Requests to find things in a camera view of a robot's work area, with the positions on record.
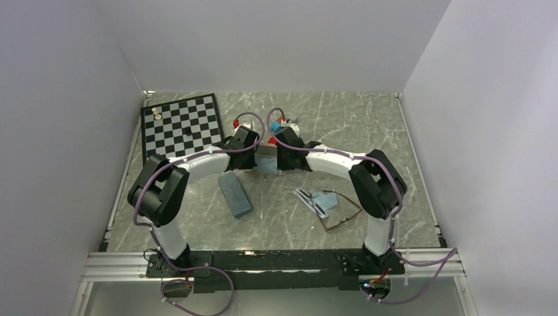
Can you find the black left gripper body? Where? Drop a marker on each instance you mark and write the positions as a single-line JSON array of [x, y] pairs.
[[249, 162]]

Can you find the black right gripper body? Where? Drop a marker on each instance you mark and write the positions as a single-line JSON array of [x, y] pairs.
[[283, 161]]

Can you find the pink glasses case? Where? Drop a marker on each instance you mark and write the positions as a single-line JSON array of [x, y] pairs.
[[267, 150]]

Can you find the brown-framed sunglasses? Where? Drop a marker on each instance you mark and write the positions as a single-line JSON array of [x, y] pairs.
[[345, 211]]

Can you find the light blue cleaning cloth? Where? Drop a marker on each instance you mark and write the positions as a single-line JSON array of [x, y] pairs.
[[266, 164]]

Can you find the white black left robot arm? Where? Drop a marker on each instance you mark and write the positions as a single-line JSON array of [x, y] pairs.
[[158, 192]]

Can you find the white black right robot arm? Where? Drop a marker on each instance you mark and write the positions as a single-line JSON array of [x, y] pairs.
[[378, 186]]

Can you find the white-framed sunglasses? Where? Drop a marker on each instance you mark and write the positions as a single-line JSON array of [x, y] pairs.
[[308, 200]]

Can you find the blue and orange toy block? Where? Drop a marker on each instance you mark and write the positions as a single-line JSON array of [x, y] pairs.
[[275, 126]]

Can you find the grey-blue glasses case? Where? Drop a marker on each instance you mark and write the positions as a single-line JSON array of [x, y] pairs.
[[235, 195]]

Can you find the black white chessboard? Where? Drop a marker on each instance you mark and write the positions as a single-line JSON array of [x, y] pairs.
[[166, 136]]

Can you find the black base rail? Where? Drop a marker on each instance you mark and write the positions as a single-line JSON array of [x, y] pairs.
[[213, 271]]

